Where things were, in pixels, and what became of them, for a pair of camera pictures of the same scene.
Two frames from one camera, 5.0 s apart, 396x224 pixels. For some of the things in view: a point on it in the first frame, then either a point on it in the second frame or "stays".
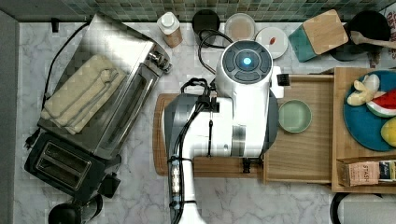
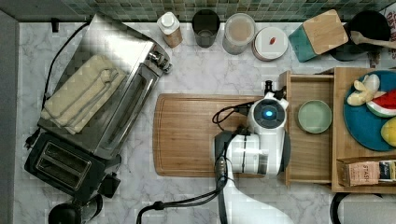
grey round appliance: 363,208 stays
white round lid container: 274,39 stays
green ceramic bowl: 294,116 → 314,117
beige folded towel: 70,106 stays
